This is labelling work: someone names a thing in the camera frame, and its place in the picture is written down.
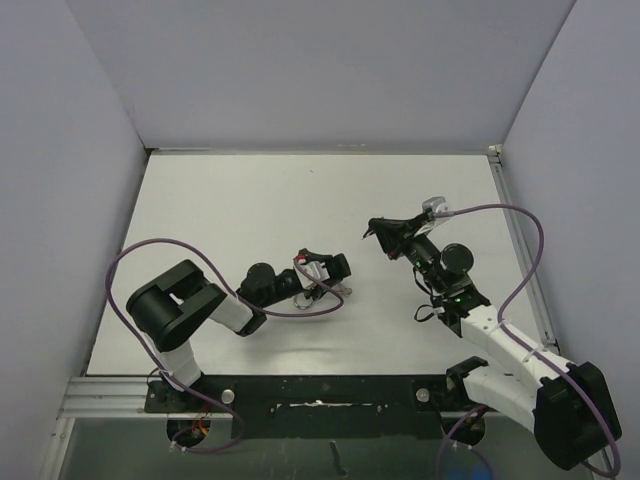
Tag small silver keys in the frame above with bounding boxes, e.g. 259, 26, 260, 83
337, 285, 353, 296

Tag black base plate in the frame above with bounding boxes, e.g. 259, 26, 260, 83
144, 374, 474, 446

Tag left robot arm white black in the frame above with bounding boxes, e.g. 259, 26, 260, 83
126, 249, 351, 411

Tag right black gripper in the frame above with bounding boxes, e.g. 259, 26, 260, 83
371, 214, 448, 294

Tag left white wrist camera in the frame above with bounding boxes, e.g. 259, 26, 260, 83
301, 261, 330, 282

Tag brass padlock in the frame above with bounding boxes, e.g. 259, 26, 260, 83
292, 294, 315, 311

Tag aluminium right rail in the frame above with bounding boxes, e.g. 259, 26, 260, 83
487, 144, 613, 470

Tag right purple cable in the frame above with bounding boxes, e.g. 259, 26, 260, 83
434, 203, 621, 480

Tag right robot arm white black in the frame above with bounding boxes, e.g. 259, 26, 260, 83
366, 210, 622, 470

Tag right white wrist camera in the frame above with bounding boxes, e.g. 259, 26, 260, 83
415, 196, 452, 236

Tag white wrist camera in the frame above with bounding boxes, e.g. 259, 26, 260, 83
301, 261, 330, 282
415, 196, 452, 236

